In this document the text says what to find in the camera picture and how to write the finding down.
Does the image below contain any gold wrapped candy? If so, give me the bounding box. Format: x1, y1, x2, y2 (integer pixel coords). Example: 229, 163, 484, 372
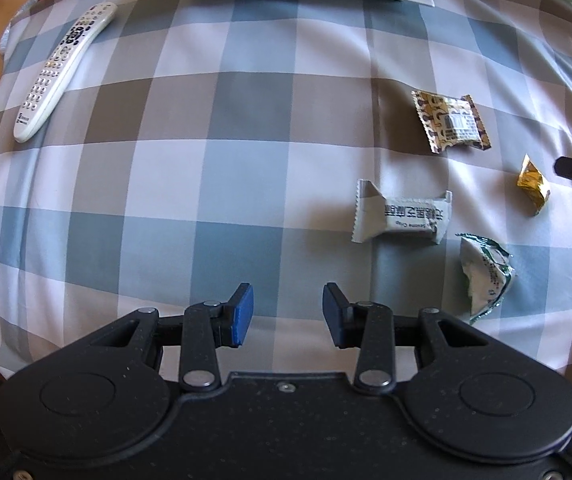
516, 154, 551, 214

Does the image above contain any white sesame crisp packet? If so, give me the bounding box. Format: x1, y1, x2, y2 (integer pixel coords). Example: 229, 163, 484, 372
351, 179, 453, 244

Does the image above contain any white green snack packet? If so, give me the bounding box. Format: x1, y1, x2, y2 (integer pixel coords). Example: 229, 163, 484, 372
456, 233, 516, 324

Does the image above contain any patterned nut snack packet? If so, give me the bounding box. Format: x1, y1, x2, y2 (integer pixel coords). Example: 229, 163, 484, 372
412, 90, 492, 154

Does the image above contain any checkered tablecloth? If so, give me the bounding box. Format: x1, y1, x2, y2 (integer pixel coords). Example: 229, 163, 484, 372
0, 0, 572, 381

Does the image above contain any white remote control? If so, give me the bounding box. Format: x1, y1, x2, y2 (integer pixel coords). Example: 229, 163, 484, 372
12, 1, 118, 143

